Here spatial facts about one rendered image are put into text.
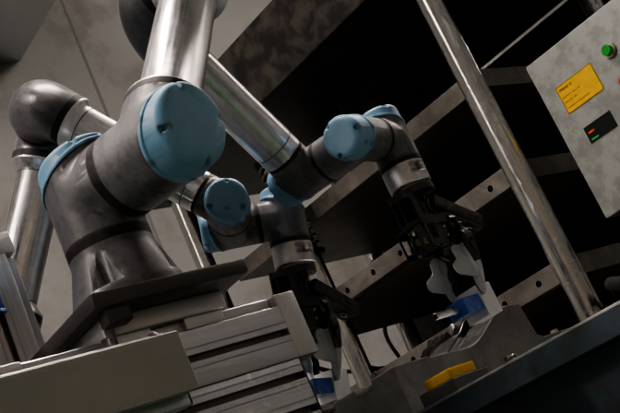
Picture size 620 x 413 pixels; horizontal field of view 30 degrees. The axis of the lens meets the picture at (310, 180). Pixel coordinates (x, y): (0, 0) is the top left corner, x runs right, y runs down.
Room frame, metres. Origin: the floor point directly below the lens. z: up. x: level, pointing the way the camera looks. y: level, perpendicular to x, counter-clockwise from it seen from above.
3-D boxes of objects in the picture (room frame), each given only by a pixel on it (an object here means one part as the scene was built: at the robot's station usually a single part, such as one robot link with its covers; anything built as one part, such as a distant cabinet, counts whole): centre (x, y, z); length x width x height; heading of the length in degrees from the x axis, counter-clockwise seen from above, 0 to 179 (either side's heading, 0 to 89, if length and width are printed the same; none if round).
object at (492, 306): (1.90, -0.14, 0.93); 0.13 x 0.05 x 0.05; 135
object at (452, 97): (3.25, -0.32, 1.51); 1.10 x 0.70 x 0.05; 45
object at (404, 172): (1.91, -0.15, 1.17); 0.08 x 0.08 x 0.05
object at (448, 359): (2.17, -0.08, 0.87); 0.50 x 0.26 x 0.14; 135
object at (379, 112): (1.91, -0.15, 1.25); 0.09 x 0.08 x 0.11; 150
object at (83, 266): (1.44, 0.27, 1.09); 0.15 x 0.15 x 0.10
